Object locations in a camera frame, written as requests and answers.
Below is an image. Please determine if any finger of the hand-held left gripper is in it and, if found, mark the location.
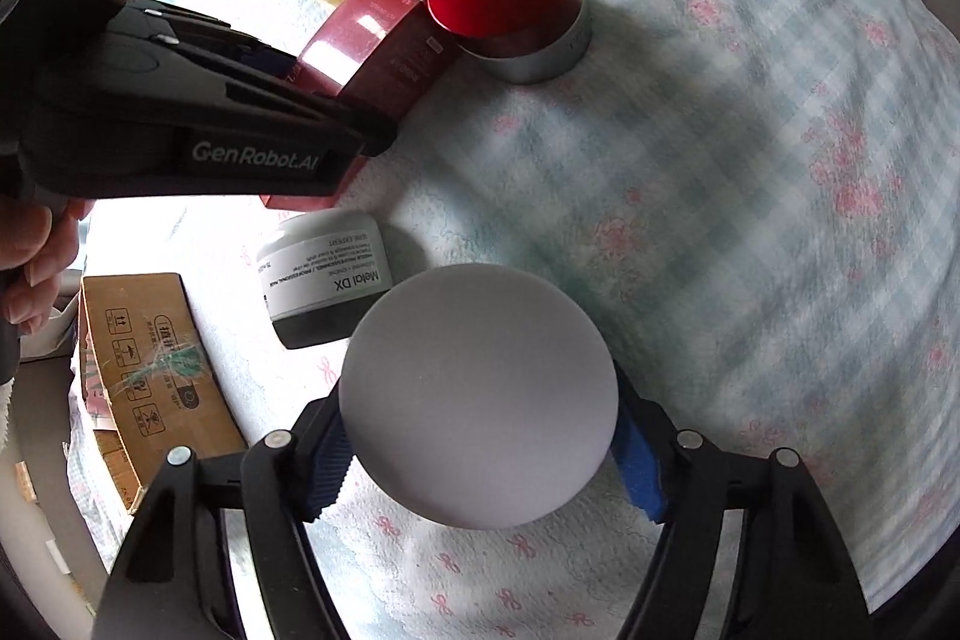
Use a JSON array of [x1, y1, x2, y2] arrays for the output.
[[127, 0, 398, 157]]

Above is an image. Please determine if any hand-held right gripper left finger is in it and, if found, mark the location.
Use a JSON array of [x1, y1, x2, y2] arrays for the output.
[[91, 394, 356, 640]]

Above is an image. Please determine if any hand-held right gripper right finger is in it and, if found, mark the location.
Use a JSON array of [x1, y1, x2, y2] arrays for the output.
[[609, 364, 871, 640]]

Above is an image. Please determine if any red rectangular box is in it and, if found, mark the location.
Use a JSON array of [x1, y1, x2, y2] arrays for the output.
[[260, 0, 462, 211]]

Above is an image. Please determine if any grey round ball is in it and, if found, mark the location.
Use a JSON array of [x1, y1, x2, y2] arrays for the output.
[[338, 264, 620, 531]]

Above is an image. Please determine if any person's left hand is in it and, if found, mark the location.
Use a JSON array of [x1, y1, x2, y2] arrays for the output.
[[0, 190, 97, 330]]

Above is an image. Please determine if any white and black cream jar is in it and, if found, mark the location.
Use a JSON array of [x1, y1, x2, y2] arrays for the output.
[[256, 209, 425, 351]]

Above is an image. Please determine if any brown cardboard box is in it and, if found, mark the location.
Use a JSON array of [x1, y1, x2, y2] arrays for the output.
[[79, 272, 248, 515]]

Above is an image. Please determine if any red-lidded silver round tin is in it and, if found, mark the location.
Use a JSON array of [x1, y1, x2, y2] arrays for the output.
[[426, 0, 593, 84]]

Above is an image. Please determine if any floral checked blanket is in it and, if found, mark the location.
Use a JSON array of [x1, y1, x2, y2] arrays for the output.
[[67, 0, 957, 640]]

